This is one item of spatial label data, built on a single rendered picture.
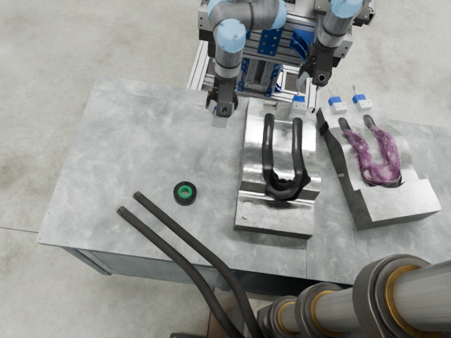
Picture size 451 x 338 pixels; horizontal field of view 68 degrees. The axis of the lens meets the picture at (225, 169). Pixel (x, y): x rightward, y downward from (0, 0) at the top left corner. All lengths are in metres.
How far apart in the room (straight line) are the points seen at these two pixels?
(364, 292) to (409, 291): 0.05
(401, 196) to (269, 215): 0.45
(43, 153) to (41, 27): 1.10
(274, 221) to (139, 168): 0.51
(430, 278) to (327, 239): 0.88
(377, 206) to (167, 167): 0.74
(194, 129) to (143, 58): 1.43
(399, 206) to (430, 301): 0.91
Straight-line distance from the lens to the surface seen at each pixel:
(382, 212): 1.22
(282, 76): 2.35
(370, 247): 1.29
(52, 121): 2.46
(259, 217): 1.12
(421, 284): 0.38
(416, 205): 1.30
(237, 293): 0.98
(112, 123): 1.36
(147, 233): 1.10
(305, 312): 0.65
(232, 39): 0.91
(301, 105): 1.31
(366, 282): 0.43
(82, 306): 1.99
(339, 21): 1.03
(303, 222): 1.15
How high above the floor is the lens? 1.91
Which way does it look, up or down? 63 degrees down
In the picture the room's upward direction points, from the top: 12 degrees clockwise
